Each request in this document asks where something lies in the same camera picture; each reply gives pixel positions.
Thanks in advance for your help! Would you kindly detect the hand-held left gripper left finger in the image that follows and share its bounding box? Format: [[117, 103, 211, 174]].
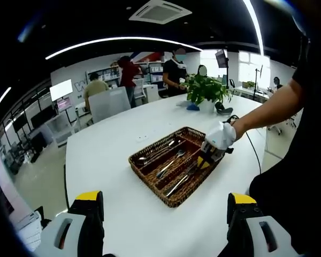
[[36, 190, 105, 257]]

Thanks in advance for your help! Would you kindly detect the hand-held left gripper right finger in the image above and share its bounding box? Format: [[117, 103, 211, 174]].
[[226, 192, 300, 257]]

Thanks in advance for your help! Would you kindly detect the silver fork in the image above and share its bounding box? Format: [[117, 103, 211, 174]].
[[156, 149, 187, 179], [156, 154, 182, 179]]

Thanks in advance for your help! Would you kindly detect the silver spoon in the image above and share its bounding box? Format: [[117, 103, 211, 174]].
[[135, 144, 177, 165], [147, 139, 183, 161]]

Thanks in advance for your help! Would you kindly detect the brown wicker storage slot basket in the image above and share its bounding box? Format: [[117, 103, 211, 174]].
[[128, 126, 225, 209]]

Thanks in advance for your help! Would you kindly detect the white storage shelf with boxes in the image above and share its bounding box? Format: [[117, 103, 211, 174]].
[[87, 60, 166, 86]]

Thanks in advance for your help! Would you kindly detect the person's right hand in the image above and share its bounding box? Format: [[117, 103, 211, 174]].
[[230, 119, 248, 141]]

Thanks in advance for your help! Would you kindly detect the dark grey device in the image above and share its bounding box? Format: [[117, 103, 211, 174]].
[[215, 101, 234, 115]]

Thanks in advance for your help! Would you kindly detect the green plant in white pot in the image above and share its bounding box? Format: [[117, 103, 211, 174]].
[[183, 73, 233, 112]]

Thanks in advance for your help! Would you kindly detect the black studio light on stand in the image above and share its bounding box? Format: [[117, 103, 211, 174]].
[[215, 49, 230, 89]]

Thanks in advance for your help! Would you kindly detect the white cabinet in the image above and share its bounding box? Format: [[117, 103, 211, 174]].
[[144, 84, 161, 102]]

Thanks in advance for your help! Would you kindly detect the white office chair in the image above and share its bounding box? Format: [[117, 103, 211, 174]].
[[133, 77, 147, 101], [88, 86, 132, 124]]

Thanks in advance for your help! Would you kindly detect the white ceiling light strip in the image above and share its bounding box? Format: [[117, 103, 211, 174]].
[[0, 86, 13, 115], [242, 0, 266, 56], [44, 36, 204, 61]]

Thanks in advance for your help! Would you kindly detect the black computer monitor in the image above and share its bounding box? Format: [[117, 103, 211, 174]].
[[30, 105, 58, 129]]

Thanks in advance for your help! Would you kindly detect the white ceiling air conditioner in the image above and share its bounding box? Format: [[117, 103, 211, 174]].
[[128, 0, 193, 25]]

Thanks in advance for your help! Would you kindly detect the bright white display screen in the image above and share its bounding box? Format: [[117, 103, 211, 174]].
[[49, 79, 73, 102]]

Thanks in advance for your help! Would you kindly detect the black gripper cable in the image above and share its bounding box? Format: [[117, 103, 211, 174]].
[[223, 114, 263, 176]]

